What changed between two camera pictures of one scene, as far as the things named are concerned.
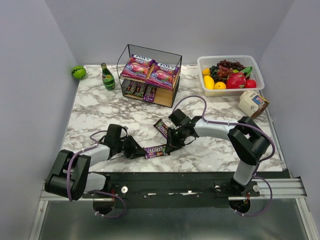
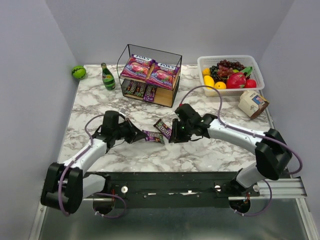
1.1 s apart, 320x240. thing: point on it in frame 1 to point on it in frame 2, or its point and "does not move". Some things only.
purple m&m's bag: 149,92 does not move
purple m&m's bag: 160,126 does not move
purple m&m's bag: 140,89 does not move
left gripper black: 127,148 to 129,131
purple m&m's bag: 155,151 to 153,136
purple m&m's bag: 131,88 does not move
